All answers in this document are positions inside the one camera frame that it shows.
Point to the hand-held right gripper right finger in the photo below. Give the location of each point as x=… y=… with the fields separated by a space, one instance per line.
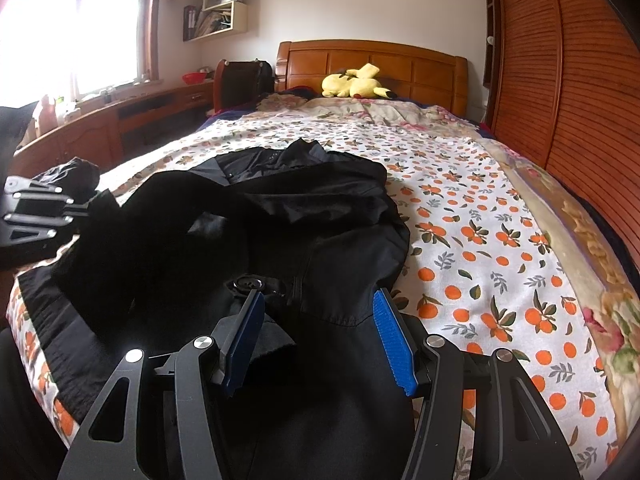
x=395 y=345

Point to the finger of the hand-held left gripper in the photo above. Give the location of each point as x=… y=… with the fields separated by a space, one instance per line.
x=30 y=220
x=40 y=189

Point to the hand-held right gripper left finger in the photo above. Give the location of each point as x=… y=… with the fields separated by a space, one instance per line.
x=245 y=340

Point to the black double-breasted coat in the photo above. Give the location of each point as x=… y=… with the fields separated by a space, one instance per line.
x=325 y=220

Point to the folded black clothes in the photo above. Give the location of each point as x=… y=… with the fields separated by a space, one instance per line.
x=75 y=172

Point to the pink bottle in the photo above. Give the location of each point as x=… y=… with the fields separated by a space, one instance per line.
x=47 y=112

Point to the wooden desk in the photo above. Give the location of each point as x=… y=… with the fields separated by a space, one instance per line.
x=90 y=135

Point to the wooden framed window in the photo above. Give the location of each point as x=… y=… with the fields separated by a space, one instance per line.
x=100 y=25

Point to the orange fruit print bedsheet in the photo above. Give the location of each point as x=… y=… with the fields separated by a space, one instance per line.
x=475 y=210

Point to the red basin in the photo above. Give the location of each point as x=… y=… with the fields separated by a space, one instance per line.
x=194 y=78

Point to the dark blue bedsheet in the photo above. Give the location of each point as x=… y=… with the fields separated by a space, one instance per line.
x=225 y=117

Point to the dark binders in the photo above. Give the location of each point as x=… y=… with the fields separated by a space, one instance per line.
x=189 y=22

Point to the beige floral quilt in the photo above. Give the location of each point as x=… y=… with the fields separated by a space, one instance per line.
x=590 y=260

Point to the stack of papers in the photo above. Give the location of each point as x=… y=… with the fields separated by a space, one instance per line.
x=212 y=22

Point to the black backpack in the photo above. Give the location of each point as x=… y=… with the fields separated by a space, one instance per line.
x=247 y=82

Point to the yellow plush toy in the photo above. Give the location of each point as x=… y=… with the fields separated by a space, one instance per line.
x=345 y=85

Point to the wooden bed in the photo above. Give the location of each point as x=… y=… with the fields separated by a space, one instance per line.
x=425 y=67

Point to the wooden slatted wardrobe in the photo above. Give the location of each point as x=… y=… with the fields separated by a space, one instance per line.
x=590 y=85

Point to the white wall shelf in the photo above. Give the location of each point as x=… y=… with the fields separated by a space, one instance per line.
x=240 y=17

